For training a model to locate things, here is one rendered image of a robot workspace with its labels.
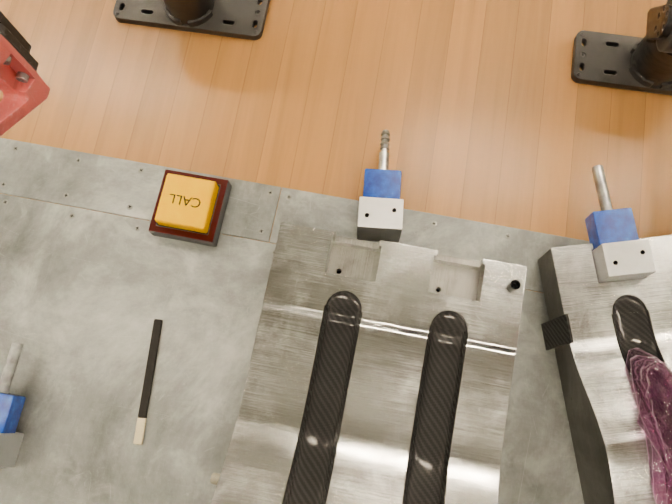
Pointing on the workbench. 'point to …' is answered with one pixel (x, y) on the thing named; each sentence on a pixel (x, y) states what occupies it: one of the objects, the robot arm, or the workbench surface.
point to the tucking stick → (148, 382)
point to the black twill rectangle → (557, 332)
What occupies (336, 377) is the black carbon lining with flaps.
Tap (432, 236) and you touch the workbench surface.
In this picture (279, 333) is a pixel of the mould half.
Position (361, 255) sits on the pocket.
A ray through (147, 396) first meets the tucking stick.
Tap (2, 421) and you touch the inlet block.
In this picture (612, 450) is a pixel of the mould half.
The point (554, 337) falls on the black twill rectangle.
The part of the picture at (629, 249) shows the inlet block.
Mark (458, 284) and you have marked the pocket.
